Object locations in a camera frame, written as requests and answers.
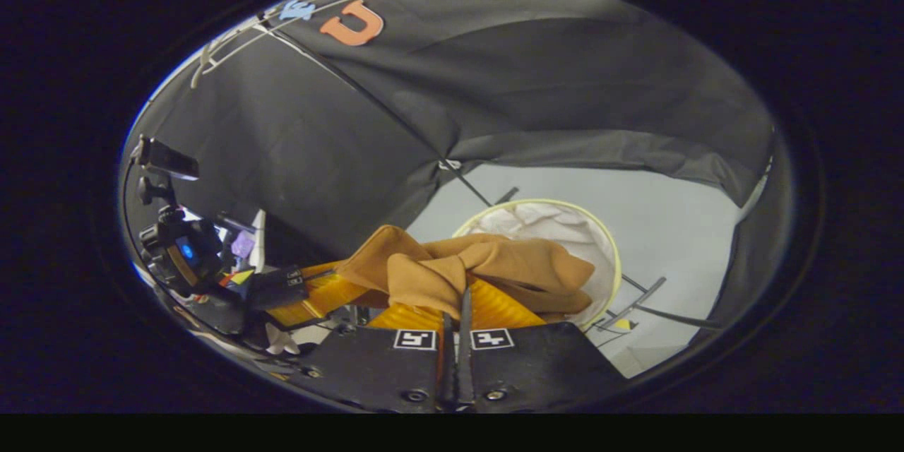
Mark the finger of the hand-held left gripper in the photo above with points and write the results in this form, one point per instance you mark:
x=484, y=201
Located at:
x=318, y=296

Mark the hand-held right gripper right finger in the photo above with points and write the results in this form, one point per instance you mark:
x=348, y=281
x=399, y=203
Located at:
x=537, y=367

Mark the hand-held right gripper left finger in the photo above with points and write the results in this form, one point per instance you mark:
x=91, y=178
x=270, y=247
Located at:
x=374, y=374

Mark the brown short-sleeved shirt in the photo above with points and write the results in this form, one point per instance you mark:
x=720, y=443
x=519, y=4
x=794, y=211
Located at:
x=424, y=268

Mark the white mesh laundry hamper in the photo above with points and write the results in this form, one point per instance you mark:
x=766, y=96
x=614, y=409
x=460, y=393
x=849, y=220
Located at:
x=558, y=226

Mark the black clothes rack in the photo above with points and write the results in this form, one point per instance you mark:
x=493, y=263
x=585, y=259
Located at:
x=632, y=304

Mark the computer monitor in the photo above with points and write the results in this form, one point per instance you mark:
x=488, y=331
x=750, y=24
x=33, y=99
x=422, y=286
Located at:
x=242, y=244

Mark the black backdrop cloth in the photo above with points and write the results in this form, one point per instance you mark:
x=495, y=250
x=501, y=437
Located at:
x=530, y=85

